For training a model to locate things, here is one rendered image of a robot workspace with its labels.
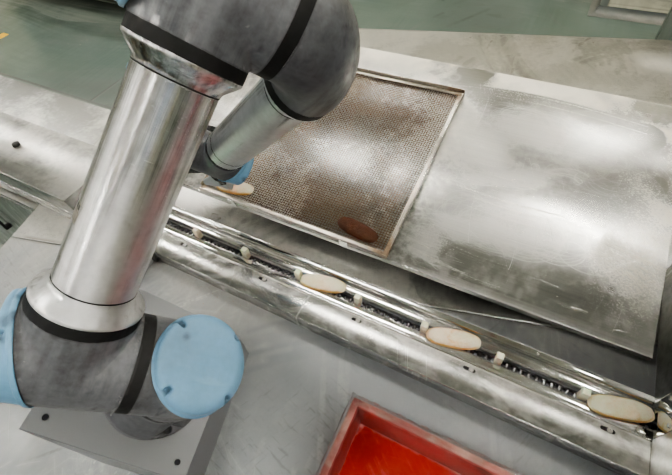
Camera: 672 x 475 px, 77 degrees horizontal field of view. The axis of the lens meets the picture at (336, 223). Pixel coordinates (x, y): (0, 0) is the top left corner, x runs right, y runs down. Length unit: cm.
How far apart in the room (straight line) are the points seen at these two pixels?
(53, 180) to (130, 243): 83
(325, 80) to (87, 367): 38
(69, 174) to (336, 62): 95
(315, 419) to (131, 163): 56
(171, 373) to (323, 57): 37
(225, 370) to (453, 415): 44
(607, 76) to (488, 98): 57
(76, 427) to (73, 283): 30
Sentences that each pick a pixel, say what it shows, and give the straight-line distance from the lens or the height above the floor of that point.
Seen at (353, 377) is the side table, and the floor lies 82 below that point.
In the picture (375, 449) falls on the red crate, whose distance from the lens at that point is 81.
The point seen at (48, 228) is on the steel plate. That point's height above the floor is 82.
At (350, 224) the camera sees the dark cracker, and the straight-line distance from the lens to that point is 92.
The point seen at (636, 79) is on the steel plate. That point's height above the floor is 82.
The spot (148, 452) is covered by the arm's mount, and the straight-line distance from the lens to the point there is 76.
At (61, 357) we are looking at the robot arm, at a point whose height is 123.
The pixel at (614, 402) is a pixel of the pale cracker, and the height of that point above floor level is 86.
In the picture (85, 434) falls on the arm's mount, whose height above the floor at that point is 100.
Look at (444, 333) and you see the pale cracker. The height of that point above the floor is 86.
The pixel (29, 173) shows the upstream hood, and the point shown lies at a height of 92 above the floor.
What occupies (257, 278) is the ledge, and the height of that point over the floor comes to 86.
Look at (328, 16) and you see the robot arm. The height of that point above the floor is 144.
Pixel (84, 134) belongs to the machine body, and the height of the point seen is 82.
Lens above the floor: 162
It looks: 50 degrees down
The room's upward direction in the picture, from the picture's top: 7 degrees counter-clockwise
